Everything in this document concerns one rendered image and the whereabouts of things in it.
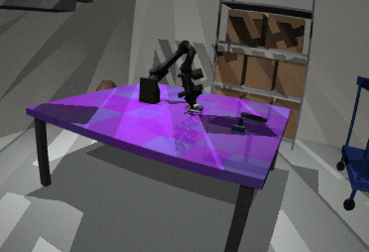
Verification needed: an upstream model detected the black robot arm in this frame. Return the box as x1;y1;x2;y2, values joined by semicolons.
149;41;204;91

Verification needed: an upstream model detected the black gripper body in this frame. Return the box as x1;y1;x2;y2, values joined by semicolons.
178;81;202;98

